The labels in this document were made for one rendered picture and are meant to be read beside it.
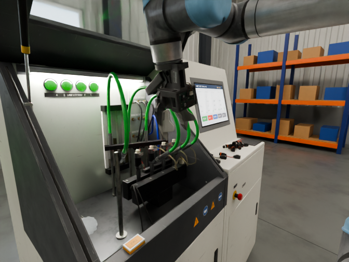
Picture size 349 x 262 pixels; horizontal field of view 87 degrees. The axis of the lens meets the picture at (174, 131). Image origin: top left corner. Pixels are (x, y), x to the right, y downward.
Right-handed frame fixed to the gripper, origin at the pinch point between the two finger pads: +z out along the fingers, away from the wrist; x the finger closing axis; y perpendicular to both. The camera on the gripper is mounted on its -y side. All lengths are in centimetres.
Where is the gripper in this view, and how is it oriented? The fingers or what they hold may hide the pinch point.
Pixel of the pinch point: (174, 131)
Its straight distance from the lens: 56.3
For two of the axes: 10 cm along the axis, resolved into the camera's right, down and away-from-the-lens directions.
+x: 7.4, -3.9, 5.5
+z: 1.4, 8.8, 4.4
